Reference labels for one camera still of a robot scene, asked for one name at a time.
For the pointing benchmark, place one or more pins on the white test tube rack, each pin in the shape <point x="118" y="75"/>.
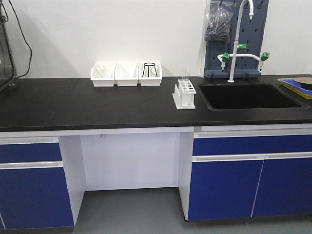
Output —
<point x="184" y="94"/>

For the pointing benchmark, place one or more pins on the blue-grey pegboard drying rack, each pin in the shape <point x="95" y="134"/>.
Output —
<point x="251" y="36"/>

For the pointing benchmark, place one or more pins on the right white storage bin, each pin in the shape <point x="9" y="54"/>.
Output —
<point x="155" y="81"/>

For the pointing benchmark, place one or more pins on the white storage bin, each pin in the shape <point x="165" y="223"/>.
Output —
<point x="132" y="67"/>
<point x="103" y="74"/>
<point x="155" y="81"/>

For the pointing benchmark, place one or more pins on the glass flask in right bin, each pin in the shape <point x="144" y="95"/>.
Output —
<point x="151" y="72"/>

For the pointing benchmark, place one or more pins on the middle white storage bin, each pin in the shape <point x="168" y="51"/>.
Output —
<point x="132" y="67"/>

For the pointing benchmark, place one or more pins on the black metal tripod stand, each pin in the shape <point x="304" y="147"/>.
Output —
<point x="146" y="65"/>

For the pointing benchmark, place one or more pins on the left white storage bin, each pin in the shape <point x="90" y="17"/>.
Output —
<point x="103" y="74"/>

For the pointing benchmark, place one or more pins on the glass beaker in left bin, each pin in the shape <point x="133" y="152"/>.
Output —
<point x="102" y="70"/>

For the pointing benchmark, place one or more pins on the white gooseneck lab faucet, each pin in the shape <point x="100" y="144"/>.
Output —
<point x="223" y="58"/>

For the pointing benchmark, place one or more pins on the right blue cabinet left door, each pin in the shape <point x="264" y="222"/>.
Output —
<point x="223" y="189"/>

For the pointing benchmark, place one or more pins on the blue cabinet door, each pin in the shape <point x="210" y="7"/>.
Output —
<point x="223" y="189"/>
<point x="34" y="198"/>
<point x="285" y="188"/>

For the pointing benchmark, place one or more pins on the black lab sink basin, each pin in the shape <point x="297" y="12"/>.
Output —
<point x="245" y="96"/>

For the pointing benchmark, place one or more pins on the plastic bag of pegs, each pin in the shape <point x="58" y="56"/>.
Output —
<point x="219" y="20"/>

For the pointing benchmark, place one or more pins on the left blue drawer front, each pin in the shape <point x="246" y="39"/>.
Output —
<point x="37" y="152"/>

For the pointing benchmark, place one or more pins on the blue drawer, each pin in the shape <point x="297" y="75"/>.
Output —
<point x="37" y="152"/>
<point x="252" y="145"/>

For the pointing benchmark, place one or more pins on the right blue drawer front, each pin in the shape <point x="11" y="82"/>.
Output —
<point x="252" y="145"/>

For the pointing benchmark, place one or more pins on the blue tray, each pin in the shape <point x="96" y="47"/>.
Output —
<point x="294" y="84"/>

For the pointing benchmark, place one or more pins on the yellow tray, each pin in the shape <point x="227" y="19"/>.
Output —
<point x="302" y="94"/>

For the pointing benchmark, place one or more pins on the round dark plate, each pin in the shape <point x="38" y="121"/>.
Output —
<point x="305" y="82"/>

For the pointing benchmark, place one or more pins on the metal framed equipment left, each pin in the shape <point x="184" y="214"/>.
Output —
<point x="7" y="67"/>

